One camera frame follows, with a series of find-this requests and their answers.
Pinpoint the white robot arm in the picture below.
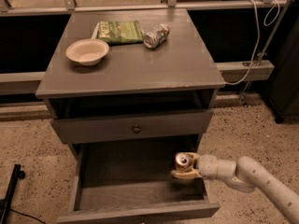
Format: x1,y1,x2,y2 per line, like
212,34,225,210
171,152,299,224

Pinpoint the dark cabinet at right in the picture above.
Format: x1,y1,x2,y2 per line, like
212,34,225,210
267,18,299,123

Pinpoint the grey middle drawer with knob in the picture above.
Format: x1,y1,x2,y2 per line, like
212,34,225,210
52,109,213,144

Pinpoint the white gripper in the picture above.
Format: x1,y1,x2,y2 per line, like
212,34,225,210
171,152,219,180

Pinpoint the orange soda can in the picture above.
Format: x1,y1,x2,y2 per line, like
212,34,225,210
175,152,193,172

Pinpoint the black stand leg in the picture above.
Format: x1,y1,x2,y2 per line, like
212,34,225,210
0,164,25,224

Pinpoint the black floor cable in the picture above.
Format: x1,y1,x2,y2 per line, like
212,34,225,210
0,204,48,224

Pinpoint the silver green crushed can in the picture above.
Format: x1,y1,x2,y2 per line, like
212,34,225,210
143,23,170,49

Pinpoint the white paper bowl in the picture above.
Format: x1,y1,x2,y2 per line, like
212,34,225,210
65,38,109,66

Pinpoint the grey wooden drawer cabinet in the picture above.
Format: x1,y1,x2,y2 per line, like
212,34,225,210
36,9,224,224

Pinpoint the metal window rail frame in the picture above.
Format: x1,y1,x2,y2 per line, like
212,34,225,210
0,0,299,95

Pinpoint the grey open bottom drawer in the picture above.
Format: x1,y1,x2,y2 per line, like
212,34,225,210
57,136,220,224

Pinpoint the green chip bag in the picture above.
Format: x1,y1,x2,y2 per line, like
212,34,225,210
92,21,143,45

